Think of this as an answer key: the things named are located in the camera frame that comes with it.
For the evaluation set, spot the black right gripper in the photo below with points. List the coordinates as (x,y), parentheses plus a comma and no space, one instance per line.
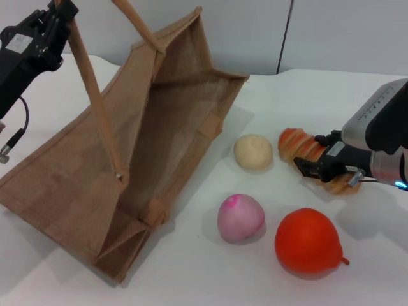
(345,159)

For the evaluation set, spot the pink peach shaped bun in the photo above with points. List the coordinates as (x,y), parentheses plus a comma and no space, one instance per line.
(240,220)

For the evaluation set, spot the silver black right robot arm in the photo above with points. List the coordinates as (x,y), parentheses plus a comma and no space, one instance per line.
(382,127)

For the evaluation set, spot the brown burlap tote bag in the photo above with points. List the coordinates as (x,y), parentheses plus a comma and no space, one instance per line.
(79,178)

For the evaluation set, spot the orange striped long bread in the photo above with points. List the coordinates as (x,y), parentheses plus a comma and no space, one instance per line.
(296,143)

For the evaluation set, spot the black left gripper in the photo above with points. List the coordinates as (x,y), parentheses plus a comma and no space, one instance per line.
(22,54)

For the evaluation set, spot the cream round egg yolk pastry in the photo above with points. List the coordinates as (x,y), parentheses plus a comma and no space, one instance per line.
(253,153)

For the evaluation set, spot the red orange pear fruit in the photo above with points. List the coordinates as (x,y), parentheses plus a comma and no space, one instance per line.
(306,243)

